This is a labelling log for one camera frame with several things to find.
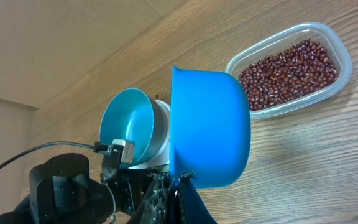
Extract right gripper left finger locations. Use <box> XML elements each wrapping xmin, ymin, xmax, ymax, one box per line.
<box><xmin>129</xmin><ymin>174</ymin><xmax>169</xmax><ymax>224</ymax></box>

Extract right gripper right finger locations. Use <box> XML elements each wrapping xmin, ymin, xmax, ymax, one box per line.
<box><xmin>178</xmin><ymin>172</ymin><xmax>216</xmax><ymax>224</ymax></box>

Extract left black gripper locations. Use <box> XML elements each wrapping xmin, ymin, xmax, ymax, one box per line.
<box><xmin>101</xmin><ymin>168</ymin><xmax>158</xmax><ymax>217</ymax></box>

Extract blue plastic measuring scoop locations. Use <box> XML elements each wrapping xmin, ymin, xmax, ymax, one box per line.
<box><xmin>170</xmin><ymin>66</ymin><xmax>251</xmax><ymax>189</ymax></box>

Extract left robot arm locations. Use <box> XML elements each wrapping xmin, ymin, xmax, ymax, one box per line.
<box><xmin>0</xmin><ymin>153</ymin><xmax>152</xmax><ymax>223</ymax></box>

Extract white digital kitchen scale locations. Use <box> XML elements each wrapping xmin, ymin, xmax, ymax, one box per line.
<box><xmin>130</xmin><ymin>100</ymin><xmax>170</xmax><ymax>169</ymax></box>

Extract teal metal bowl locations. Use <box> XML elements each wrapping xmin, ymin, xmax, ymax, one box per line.
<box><xmin>99</xmin><ymin>88</ymin><xmax>167</xmax><ymax>167</ymax></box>

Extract red adzuki beans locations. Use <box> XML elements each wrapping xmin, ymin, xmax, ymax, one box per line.
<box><xmin>237</xmin><ymin>39</ymin><xmax>339</xmax><ymax>111</ymax></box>

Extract clear plastic food container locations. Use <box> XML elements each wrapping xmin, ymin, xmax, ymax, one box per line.
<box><xmin>225</xmin><ymin>22</ymin><xmax>352</xmax><ymax>119</ymax></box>

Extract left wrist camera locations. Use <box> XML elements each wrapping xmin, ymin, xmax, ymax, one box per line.
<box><xmin>112</xmin><ymin>139</ymin><xmax>135</xmax><ymax>164</ymax></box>

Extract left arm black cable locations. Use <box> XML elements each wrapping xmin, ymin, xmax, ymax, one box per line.
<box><xmin>0</xmin><ymin>141</ymin><xmax>111</xmax><ymax>185</ymax></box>

